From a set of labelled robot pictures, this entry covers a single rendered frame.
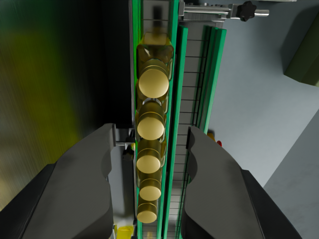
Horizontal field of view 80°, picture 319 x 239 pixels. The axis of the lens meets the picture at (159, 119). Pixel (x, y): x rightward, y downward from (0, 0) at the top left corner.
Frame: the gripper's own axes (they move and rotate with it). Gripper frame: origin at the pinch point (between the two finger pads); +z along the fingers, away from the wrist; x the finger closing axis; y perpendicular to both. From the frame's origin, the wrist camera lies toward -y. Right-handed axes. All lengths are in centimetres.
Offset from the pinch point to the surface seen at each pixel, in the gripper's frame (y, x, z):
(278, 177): 129, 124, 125
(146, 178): 15.9, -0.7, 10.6
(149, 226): 71, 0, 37
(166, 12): -7.1, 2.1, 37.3
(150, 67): -1.6, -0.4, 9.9
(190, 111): 17.1, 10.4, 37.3
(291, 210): 179, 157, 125
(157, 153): 10.5, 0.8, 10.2
